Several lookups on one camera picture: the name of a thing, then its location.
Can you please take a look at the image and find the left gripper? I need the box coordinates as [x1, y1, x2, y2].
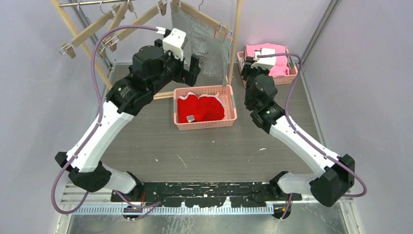
[149, 40, 201, 97]

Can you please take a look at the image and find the grey striped underwear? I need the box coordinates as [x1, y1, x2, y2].
[171, 7, 233, 86]

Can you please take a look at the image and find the beige hanger holding striped underwear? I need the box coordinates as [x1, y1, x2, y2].
[170, 0, 233, 41]

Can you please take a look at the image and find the red underwear white trim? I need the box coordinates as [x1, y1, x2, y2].
[176, 92, 225, 123]

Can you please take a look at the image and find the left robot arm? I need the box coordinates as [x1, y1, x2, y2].
[55, 40, 201, 201]

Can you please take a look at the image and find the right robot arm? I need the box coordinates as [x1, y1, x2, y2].
[241, 56, 356, 207]

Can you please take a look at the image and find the empty beige clip hanger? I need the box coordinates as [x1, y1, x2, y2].
[59, 4, 120, 59]

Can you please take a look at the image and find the empty pink basket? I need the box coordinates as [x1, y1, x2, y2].
[173, 85, 237, 130]

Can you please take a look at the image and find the pink cloth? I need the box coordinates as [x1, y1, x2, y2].
[244, 43, 289, 77]

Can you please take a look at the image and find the pink basket with clothes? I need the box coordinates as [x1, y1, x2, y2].
[237, 49, 298, 85]

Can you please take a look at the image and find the wooden clothes rack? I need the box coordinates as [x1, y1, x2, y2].
[49, 0, 244, 101]

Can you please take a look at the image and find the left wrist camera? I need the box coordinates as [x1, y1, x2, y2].
[156, 27, 187, 61]

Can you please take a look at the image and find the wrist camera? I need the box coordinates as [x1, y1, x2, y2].
[156, 27, 187, 61]
[251, 48, 277, 70]

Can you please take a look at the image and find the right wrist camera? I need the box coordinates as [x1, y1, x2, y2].
[251, 48, 277, 70]

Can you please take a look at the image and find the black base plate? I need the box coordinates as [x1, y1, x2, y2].
[128, 182, 289, 208]

